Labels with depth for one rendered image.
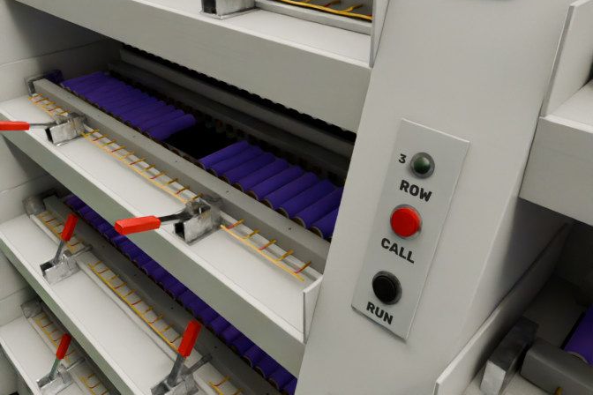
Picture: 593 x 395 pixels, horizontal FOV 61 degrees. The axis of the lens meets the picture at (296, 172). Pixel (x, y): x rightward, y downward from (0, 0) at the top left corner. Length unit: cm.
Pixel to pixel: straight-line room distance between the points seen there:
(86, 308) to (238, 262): 31
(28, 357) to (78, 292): 24
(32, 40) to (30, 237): 29
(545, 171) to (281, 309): 22
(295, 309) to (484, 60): 23
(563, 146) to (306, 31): 19
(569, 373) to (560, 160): 15
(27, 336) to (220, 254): 58
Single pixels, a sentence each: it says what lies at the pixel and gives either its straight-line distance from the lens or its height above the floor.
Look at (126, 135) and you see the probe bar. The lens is 60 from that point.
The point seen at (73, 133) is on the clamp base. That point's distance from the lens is 67.
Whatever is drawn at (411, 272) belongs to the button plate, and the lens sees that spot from 30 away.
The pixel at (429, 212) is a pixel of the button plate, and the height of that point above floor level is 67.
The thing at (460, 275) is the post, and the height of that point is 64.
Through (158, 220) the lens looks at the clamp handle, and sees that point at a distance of 43.
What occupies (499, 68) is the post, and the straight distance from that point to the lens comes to 26.
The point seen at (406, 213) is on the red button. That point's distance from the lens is 28.
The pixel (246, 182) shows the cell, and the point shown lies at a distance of 50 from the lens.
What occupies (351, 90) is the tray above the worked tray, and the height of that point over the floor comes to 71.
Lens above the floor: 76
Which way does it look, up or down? 19 degrees down
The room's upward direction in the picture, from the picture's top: 12 degrees clockwise
